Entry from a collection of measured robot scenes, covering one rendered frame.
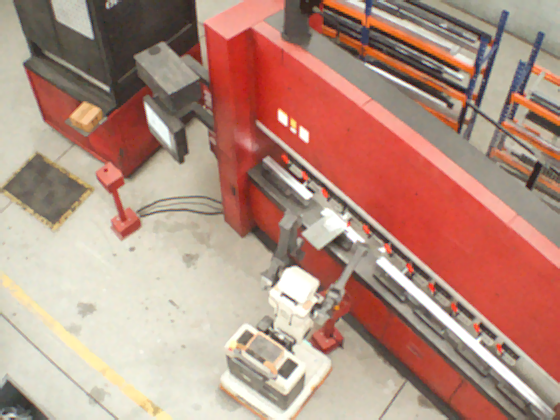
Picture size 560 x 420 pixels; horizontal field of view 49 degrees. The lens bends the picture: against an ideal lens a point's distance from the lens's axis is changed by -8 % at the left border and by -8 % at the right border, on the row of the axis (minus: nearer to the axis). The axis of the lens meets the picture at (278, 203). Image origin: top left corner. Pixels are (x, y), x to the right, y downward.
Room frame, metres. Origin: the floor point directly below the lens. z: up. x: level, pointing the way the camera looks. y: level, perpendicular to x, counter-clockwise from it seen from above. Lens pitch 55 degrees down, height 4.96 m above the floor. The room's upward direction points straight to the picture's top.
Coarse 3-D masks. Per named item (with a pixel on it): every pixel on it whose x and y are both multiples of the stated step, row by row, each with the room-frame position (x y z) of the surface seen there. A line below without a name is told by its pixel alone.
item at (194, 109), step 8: (192, 104) 3.60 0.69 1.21; (176, 112) 3.52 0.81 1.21; (184, 112) 3.52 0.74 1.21; (192, 112) 3.55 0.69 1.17; (200, 112) 3.51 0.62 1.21; (208, 112) 3.51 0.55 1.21; (184, 120) 3.49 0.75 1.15; (200, 120) 3.49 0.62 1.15; (208, 120) 3.43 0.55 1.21; (208, 128) 3.40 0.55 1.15
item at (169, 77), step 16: (160, 48) 3.45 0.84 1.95; (144, 64) 3.29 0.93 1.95; (160, 64) 3.28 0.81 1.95; (176, 64) 3.28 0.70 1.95; (144, 80) 3.30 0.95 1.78; (160, 80) 3.12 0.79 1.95; (176, 80) 3.12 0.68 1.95; (192, 80) 3.12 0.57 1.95; (160, 96) 3.11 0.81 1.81; (176, 96) 3.02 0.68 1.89; (192, 96) 3.09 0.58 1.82
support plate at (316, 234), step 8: (328, 216) 2.68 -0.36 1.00; (320, 224) 2.61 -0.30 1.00; (304, 232) 2.55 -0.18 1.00; (312, 232) 2.55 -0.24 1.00; (320, 232) 2.55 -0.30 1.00; (336, 232) 2.55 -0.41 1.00; (312, 240) 2.48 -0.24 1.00; (320, 240) 2.48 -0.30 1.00; (328, 240) 2.48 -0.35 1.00; (320, 248) 2.42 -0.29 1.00
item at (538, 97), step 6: (534, 90) 3.60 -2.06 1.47; (558, 90) 3.67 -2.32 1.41; (534, 96) 3.54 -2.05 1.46; (540, 96) 3.51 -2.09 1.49; (546, 96) 3.54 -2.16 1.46; (534, 102) 3.52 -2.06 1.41; (540, 102) 3.49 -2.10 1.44; (546, 102) 3.47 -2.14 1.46; (552, 102) 3.45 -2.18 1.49; (558, 102) 3.49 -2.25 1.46; (546, 108) 3.45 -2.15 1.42; (552, 108) 3.43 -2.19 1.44; (558, 108) 3.41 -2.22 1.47; (558, 114) 3.39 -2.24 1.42
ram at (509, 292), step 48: (288, 96) 3.01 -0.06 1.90; (288, 144) 3.00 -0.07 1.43; (336, 144) 2.68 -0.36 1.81; (384, 144) 2.41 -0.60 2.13; (336, 192) 2.64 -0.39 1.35; (384, 192) 2.36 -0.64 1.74; (432, 192) 2.13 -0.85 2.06; (432, 240) 2.05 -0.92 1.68; (480, 240) 1.84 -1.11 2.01; (480, 288) 1.74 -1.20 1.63; (528, 288) 1.56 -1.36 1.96; (528, 336) 1.44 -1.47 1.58
